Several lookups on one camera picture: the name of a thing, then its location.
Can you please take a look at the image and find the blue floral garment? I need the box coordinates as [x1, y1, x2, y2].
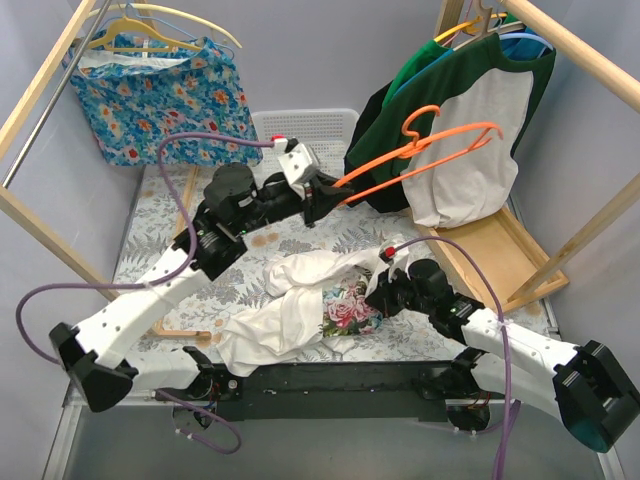
[70, 34, 262, 166]

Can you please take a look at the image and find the cream plastic hanger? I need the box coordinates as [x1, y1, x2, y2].
[98, 2, 243, 49]

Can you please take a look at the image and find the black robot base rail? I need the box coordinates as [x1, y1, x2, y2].
[164, 361, 493, 430]

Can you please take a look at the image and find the yellow right hanger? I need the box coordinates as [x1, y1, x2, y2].
[434, 16, 482, 45]

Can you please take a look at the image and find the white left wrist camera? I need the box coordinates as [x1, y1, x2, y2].
[271, 135, 320, 200]

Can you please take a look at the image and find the bright green t-shirt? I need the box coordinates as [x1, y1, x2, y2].
[382, 39, 453, 107]

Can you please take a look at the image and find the black t-shirt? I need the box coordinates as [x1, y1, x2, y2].
[344, 82, 408, 214]

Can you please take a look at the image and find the right wooden rack base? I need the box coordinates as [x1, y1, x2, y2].
[417, 207, 569, 312]

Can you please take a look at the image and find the green and grey raglan shirt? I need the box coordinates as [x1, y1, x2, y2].
[352, 34, 556, 228]

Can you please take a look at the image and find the white perforated plastic basket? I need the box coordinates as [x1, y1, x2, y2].
[252, 108, 359, 177]

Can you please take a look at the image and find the yellow plastic hanger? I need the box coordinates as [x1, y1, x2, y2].
[87, 16, 201, 53]

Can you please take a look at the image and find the white floral print t-shirt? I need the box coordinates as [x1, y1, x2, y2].
[217, 248, 383, 377]

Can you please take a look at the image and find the wooden clothes rack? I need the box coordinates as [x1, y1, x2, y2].
[432, 0, 640, 306]
[0, 0, 214, 346]

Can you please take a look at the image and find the floral patterned table mat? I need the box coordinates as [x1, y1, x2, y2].
[94, 162, 556, 365]

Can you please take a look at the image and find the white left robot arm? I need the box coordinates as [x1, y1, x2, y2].
[49, 163, 354, 412]

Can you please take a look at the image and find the thin blue wire hanger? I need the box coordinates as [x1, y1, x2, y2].
[87, 3, 242, 62]

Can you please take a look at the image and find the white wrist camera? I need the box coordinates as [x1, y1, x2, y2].
[371, 241, 410, 282]
[271, 135, 320, 200]

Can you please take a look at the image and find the beige wooden hanger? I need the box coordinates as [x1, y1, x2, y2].
[453, 0, 525, 51]

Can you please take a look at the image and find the light blue hanger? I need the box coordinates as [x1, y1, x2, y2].
[499, 30, 557, 54]

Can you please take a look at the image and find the orange plastic hanger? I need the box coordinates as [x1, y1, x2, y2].
[333, 104, 507, 207]

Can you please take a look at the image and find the metal rod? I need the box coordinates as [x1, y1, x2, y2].
[0, 0, 114, 189]

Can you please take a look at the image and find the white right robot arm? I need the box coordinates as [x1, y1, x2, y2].
[343, 214, 639, 453]

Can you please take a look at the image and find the left wooden clothes rack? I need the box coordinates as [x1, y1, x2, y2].
[0, 0, 214, 346]

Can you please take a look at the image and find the right wooden clothes rack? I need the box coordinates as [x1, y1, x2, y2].
[432, 0, 640, 306]

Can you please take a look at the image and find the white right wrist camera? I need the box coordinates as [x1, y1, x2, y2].
[371, 241, 410, 282]

